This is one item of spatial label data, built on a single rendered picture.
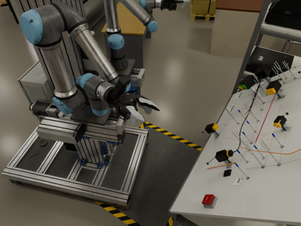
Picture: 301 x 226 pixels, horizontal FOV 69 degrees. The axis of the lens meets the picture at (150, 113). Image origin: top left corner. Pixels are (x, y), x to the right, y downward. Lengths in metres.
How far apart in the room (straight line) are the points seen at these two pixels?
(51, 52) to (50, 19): 0.14
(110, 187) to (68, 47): 1.32
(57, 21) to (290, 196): 1.11
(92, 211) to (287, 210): 1.77
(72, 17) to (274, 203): 1.09
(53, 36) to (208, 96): 2.65
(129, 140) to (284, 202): 1.77
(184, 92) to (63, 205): 2.16
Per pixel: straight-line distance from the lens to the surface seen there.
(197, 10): 5.60
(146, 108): 0.84
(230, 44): 4.26
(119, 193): 2.11
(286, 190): 1.01
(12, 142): 3.14
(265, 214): 0.98
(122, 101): 0.81
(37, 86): 1.67
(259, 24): 1.81
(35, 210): 2.53
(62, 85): 1.16
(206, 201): 1.14
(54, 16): 1.03
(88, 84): 0.93
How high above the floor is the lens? 2.13
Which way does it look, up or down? 45 degrees down
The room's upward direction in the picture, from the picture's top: straight up
